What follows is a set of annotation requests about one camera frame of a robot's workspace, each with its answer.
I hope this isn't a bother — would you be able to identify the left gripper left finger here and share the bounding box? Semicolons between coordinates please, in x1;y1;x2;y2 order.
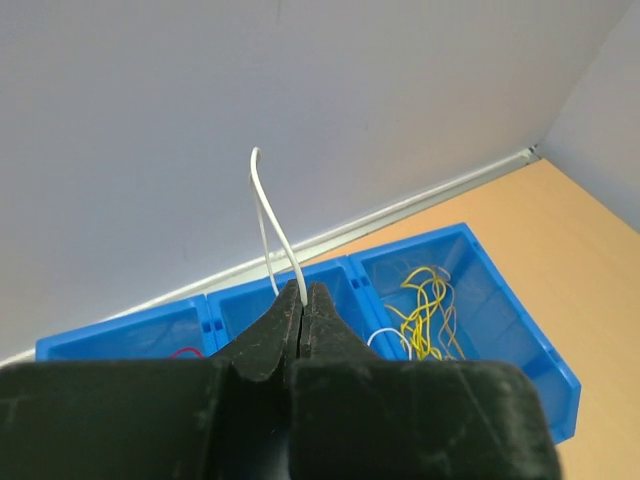
1;282;302;479

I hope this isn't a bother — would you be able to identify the aluminium back rail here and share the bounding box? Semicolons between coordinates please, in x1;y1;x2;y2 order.
0;144;539;366

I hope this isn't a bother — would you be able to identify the yellow wire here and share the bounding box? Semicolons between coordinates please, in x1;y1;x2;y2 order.
383;264;467;362

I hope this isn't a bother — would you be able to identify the blue three-compartment bin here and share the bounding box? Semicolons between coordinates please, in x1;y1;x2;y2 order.
35;224;581;442

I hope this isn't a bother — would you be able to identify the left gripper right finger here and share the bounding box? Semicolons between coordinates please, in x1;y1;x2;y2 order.
289;282;562;479

